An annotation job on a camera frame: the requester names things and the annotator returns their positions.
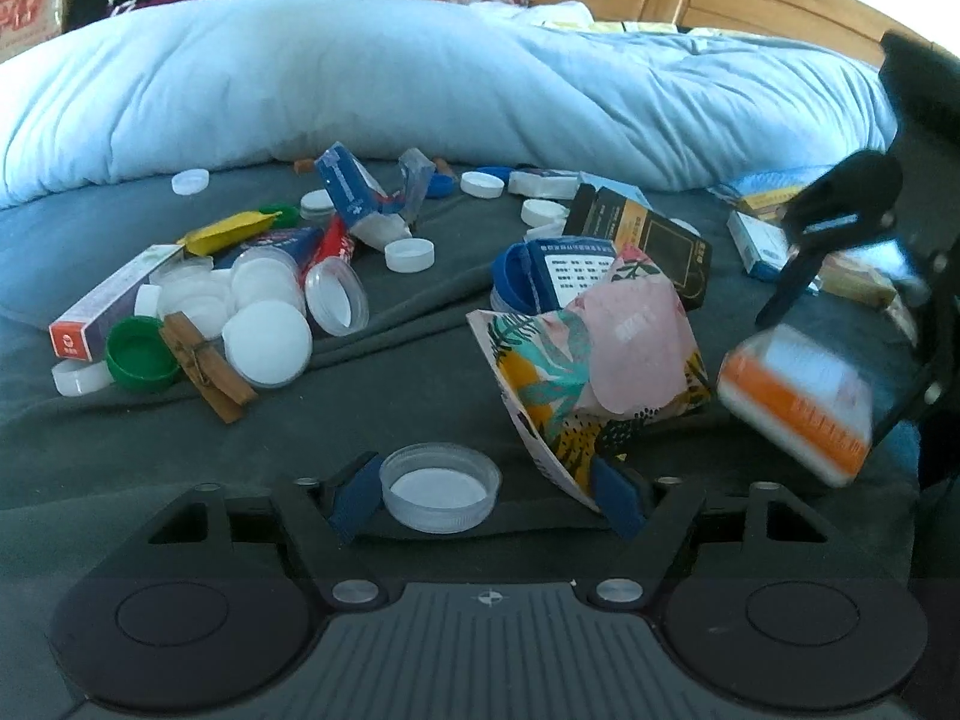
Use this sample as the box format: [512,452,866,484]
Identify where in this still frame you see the yellow packet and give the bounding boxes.
[178,210,280,256]

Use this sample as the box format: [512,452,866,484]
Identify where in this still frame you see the pile of white caps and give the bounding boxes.
[51,247,314,397]

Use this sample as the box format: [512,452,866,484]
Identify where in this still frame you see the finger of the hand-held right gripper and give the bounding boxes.
[870,240,950,451]
[757,150,905,331]

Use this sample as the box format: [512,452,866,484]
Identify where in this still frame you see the white flat plastic container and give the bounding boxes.
[508,169,582,201]

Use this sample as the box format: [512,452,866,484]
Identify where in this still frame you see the squeezed toothpaste tube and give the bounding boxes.
[313,141,417,247]

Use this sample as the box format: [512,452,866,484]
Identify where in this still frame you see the blue white printed carton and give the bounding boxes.
[521,236,625,316]

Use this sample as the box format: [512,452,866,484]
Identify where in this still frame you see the brown carton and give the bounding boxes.
[814,249,901,310]

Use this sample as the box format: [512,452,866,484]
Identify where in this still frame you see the black carton gold print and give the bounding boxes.
[562,185,713,314]

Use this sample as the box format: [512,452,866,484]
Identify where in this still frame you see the cardboard box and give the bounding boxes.
[0,0,82,65]

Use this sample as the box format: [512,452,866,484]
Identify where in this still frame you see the large green plastic cap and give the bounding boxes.
[105,315,182,392]

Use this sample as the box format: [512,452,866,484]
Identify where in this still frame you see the clear plastic cap white liner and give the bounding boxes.
[380,443,503,535]

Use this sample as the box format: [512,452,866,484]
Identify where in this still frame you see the clear plastic wrapper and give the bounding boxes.
[397,148,437,227]

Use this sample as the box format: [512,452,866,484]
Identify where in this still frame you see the red white tube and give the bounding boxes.
[300,214,359,286]

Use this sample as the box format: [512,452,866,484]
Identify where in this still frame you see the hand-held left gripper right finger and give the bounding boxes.
[589,456,826,608]

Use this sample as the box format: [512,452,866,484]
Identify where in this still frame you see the yellow carton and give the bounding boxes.
[707,167,830,217]

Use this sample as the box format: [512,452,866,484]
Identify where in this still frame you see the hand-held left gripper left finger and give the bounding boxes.
[150,452,383,611]

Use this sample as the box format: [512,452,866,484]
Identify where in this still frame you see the pale yellow cloth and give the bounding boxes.
[525,1,721,37]

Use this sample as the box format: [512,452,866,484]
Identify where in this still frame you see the navy blue small carton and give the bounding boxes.
[225,227,325,275]

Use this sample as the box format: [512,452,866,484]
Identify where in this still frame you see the floral printed packet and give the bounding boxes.
[466,255,712,512]

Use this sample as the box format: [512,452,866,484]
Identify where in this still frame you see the light blue duvet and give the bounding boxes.
[0,0,901,211]

